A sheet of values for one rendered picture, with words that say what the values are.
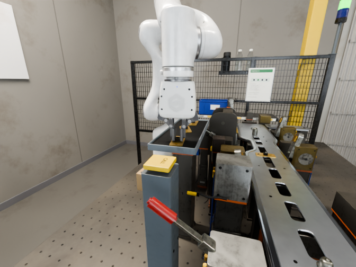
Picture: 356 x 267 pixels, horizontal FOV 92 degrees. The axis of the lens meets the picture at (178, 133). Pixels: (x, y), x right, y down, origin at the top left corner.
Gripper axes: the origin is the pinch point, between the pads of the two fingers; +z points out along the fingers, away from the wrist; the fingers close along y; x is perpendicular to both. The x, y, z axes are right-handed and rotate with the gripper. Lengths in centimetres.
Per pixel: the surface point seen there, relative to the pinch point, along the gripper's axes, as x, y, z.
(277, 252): -19.5, 23.6, 18.3
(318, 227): -11.2, 35.6, 18.4
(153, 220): -17.1, -3.2, 16.5
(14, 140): 100, -200, 48
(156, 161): -14.5, -2.8, 2.4
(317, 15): 130, 96, -66
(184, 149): -6.5, 2.8, 2.3
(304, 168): 32, 56, 24
